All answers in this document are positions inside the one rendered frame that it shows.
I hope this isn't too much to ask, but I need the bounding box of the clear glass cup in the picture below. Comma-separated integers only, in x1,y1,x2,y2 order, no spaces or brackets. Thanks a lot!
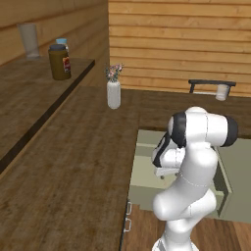
16,22,41,60

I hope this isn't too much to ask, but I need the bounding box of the olive jar with red label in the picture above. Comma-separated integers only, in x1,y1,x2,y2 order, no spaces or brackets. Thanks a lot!
47,43,73,81

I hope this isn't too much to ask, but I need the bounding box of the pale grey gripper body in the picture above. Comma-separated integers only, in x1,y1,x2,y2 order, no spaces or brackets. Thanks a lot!
155,167,181,179

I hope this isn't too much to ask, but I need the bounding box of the white paper towel roll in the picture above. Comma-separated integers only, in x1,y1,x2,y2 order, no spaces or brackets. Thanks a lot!
215,83,229,102

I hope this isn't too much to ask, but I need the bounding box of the black paper towel holder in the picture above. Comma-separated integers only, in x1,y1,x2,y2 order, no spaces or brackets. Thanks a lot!
187,78,237,96

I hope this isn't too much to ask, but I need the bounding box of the bottle with blue lid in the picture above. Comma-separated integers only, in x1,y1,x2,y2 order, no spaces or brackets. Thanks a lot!
55,37,70,54

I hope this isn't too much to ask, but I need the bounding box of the white vase with flowers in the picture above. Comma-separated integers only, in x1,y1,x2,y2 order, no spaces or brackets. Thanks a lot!
104,63,125,111

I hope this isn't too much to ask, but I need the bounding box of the pale green open drawer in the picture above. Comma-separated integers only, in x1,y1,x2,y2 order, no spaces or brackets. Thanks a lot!
127,128,251,226

